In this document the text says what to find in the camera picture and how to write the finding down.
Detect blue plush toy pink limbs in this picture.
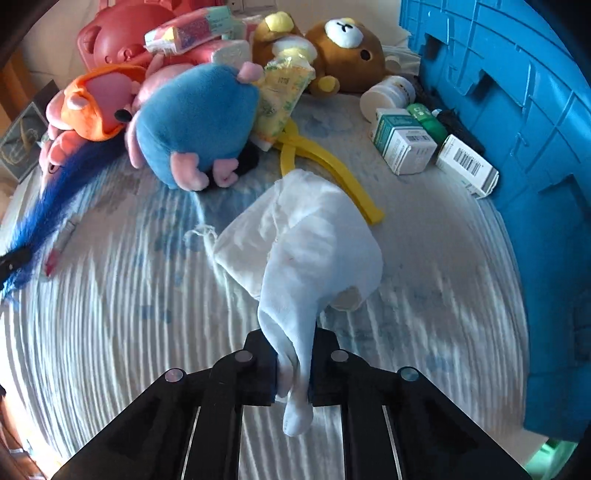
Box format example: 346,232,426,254
126,62,265,191

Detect pink teal pad pack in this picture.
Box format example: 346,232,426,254
144,8,236,54

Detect red bear-shaped case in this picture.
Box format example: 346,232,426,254
78,0,218,77

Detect brown bear plush toy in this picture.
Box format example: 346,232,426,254
305,17,387,96

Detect pink floral tissue pack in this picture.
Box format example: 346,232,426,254
175,39,252,66

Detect small green bottle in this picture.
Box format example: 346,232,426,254
406,104,448,144

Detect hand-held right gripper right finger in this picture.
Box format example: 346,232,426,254
310,329,532,480

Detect white pill bottle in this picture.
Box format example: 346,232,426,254
360,75,417,122

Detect blue hair strands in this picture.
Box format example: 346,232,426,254
0,136,127,301

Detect white cloth drawstring bag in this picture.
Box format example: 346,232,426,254
185,170,385,437

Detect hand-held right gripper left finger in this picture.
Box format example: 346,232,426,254
51,330,280,480

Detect green white medicine box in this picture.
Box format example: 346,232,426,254
369,108,438,175

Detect white barcode box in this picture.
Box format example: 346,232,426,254
435,134,499,199

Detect blue plastic crate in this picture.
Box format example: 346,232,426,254
399,0,591,444

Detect small red white tube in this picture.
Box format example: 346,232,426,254
44,220,78,278

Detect yellow plastic tongs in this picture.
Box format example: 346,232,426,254
272,121,385,224

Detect black cloth item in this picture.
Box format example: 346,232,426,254
411,78,485,155

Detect orange pink plush toy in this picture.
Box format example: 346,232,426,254
39,65,148,185

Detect dark blue gift box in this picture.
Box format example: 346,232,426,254
0,102,49,183

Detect striped bedsheet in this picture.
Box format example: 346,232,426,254
0,92,532,480

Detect light brown bear plush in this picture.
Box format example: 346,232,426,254
253,11,319,65

